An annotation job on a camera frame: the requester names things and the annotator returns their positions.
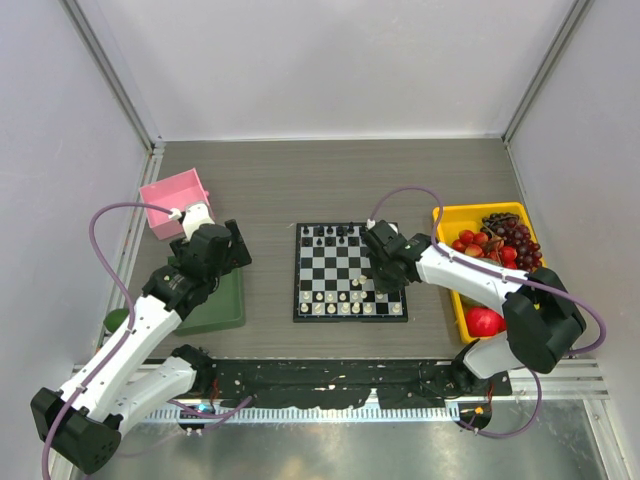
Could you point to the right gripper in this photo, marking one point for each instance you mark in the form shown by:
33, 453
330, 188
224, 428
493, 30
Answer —
381, 285

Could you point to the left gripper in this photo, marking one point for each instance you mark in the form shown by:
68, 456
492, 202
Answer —
236, 253

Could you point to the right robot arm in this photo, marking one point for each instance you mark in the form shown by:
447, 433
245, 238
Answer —
542, 320

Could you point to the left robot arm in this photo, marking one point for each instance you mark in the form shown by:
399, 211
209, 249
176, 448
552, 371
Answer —
85, 419

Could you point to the green plastic tray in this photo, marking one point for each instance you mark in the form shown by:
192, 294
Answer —
223, 310

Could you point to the black white chessboard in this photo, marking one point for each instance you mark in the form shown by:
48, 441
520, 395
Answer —
333, 279

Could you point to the yellow plastic bin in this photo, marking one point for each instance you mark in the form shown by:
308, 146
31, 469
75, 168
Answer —
450, 221

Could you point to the pink plastic box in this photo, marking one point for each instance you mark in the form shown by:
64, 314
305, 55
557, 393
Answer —
183, 192

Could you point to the red apple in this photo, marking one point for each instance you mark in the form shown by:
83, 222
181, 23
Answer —
484, 322

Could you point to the purple grape bunch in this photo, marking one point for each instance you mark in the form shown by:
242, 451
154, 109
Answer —
510, 242

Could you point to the green lime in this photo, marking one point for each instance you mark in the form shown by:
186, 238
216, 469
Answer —
115, 318

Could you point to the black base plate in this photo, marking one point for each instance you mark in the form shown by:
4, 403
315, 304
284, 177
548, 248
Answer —
340, 384

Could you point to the aluminium frame rail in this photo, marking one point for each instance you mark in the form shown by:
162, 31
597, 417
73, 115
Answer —
93, 29

